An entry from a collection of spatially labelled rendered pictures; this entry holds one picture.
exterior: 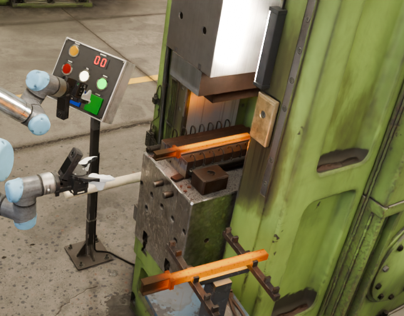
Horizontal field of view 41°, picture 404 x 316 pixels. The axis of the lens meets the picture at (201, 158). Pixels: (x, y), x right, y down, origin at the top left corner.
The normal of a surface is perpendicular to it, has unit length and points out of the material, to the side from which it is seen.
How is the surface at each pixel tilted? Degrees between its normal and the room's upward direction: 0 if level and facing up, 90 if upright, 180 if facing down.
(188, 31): 90
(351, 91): 89
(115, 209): 0
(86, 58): 60
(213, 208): 90
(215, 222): 90
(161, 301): 0
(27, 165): 0
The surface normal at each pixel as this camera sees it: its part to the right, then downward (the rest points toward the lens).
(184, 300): 0.14, -0.84
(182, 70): -0.83, 0.18
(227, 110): 0.55, 0.51
